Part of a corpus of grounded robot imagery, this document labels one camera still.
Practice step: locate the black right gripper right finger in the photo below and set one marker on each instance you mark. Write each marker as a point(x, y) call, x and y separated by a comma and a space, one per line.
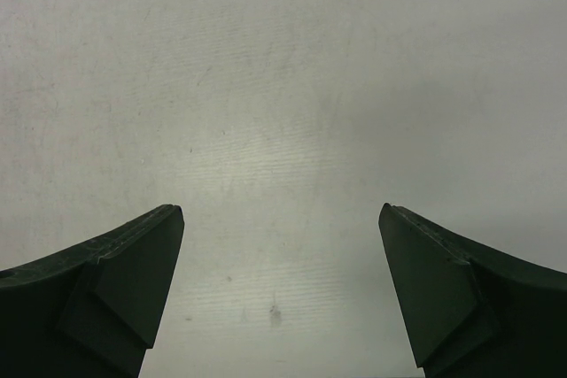
point(469, 309)

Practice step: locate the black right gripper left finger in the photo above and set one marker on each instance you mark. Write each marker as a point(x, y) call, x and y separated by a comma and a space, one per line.
point(93, 309)

